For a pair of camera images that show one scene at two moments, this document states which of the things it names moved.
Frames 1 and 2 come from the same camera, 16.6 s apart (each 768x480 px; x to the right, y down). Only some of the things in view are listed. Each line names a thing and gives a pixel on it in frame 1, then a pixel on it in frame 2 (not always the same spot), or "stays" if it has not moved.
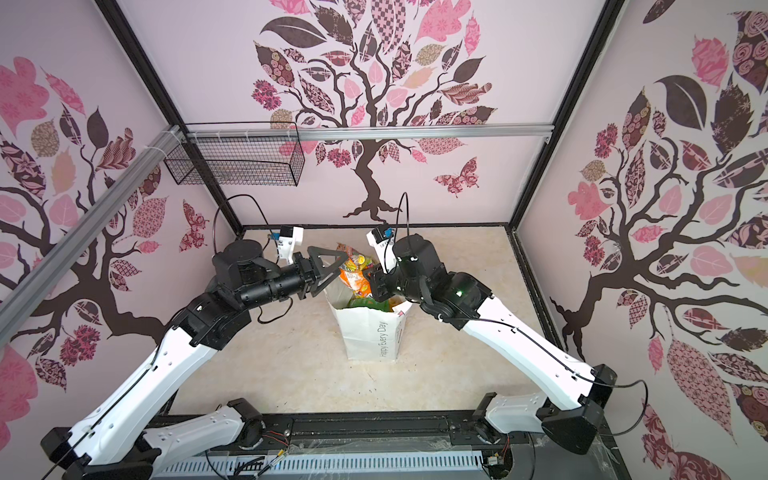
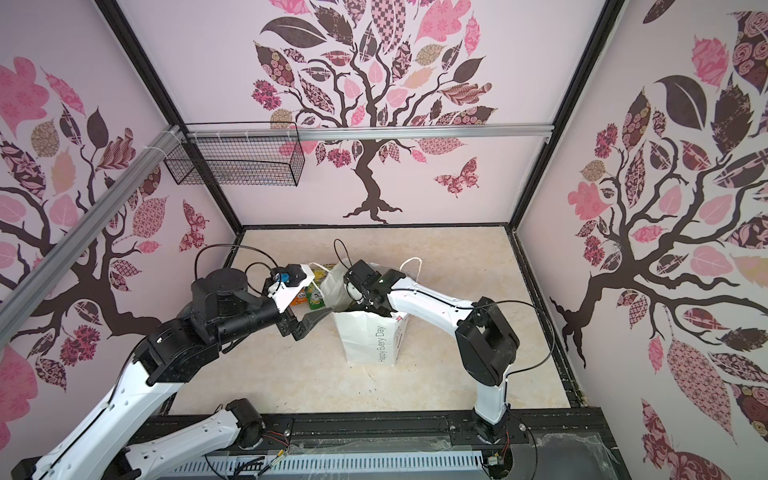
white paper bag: x=368 y=333 stays
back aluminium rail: x=370 y=131 stays
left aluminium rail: x=27 y=289 stays
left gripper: x=315 y=273 -> x=304 y=326
